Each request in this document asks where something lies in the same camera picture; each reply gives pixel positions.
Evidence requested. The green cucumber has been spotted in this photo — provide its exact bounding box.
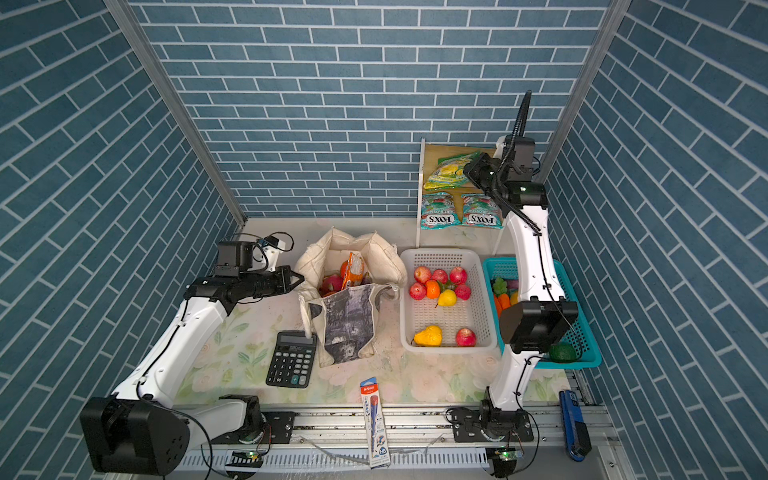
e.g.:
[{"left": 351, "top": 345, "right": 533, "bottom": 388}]
[{"left": 548, "top": 343, "right": 581, "bottom": 364}]

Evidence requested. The black desk calculator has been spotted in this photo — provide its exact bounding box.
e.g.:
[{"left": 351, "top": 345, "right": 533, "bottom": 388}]
[{"left": 266, "top": 330, "right": 318, "bottom": 389}]

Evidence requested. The pink dragon fruit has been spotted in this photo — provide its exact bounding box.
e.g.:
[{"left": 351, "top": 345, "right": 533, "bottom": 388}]
[{"left": 318, "top": 274, "right": 344, "bottom": 297}]

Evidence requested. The blue utility knife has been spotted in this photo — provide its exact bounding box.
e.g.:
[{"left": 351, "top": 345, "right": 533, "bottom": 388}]
[{"left": 559, "top": 390, "right": 592, "bottom": 462}]

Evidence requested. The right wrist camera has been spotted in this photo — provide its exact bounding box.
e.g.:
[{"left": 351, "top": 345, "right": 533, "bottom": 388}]
[{"left": 494, "top": 135, "right": 535, "bottom": 181}]

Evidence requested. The red apple centre low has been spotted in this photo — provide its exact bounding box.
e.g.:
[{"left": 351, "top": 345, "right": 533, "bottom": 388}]
[{"left": 431, "top": 269, "right": 450, "bottom": 284}]

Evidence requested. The small orange tangerine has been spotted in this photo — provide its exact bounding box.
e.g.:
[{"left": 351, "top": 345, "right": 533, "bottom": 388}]
[{"left": 425, "top": 280, "right": 441, "bottom": 299}]

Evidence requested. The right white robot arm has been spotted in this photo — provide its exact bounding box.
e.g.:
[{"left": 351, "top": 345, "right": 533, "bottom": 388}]
[{"left": 445, "top": 153, "right": 579, "bottom": 444}]

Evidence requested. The packaged pen blister pack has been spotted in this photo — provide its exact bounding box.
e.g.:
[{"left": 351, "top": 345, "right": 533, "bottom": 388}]
[{"left": 360, "top": 377, "right": 391, "bottom": 469}]

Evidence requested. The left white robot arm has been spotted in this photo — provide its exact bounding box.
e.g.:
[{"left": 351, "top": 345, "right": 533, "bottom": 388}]
[{"left": 79, "top": 265, "right": 304, "bottom": 476}]

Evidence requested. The orange carrot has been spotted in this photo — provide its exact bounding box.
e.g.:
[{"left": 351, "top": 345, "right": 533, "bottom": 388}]
[{"left": 491, "top": 277, "right": 511, "bottom": 315}]

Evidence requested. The white plastic fruit basket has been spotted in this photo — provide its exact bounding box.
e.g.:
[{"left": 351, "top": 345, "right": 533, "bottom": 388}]
[{"left": 400, "top": 248, "right": 499, "bottom": 354}]

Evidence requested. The green fox's candy bag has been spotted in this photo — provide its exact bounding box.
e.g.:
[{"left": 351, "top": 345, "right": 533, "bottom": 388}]
[
  {"left": 461, "top": 193, "right": 503, "bottom": 229},
  {"left": 420, "top": 192, "right": 460, "bottom": 230}
]

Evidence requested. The green Fox's candy bag right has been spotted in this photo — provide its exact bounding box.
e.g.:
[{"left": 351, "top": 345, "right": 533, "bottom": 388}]
[{"left": 461, "top": 193, "right": 503, "bottom": 229}]

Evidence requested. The yellow lemon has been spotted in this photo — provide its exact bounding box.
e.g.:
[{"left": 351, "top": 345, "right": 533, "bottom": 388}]
[{"left": 437, "top": 289, "right": 458, "bottom": 307}]

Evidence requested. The yellow pear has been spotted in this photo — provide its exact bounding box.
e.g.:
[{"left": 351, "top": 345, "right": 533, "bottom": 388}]
[{"left": 413, "top": 325, "right": 443, "bottom": 347}]

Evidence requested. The beige canvas tote bag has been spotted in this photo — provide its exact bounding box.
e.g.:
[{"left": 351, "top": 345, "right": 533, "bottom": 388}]
[{"left": 295, "top": 228, "right": 407, "bottom": 368}]

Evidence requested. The teal plastic vegetable basket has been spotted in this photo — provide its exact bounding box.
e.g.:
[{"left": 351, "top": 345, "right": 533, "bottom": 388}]
[{"left": 482, "top": 257, "right": 602, "bottom": 370}]

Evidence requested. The green yellow candy bag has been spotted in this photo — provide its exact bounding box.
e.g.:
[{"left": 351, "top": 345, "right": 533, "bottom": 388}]
[{"left": 424, "top": 151, "right": 483, "bottom": 191}]

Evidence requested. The green Fox's candy bag left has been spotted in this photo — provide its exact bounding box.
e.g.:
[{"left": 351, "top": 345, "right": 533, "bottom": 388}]
[{"left": 420, "top": 192, "right": 460, "bottom": 230}]

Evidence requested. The orange Fox's candy bag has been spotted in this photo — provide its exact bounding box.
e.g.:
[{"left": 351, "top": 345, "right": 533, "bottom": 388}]
[{"left": 341, "top": 252, "right": 366, "bottom": 289}]

